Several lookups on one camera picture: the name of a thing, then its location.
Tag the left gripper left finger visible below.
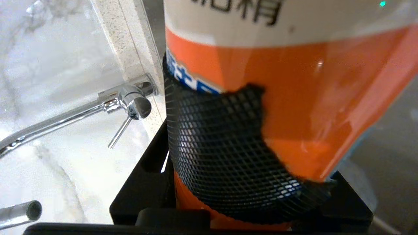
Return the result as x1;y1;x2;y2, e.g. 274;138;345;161
109;119;178;226

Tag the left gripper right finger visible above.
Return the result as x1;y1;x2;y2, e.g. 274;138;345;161
291;170;374;234

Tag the orange dish soap bottle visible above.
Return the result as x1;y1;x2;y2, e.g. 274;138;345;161
163;0;418;231

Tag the chrome faucet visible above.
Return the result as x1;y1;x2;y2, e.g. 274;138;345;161
0;73;159;230

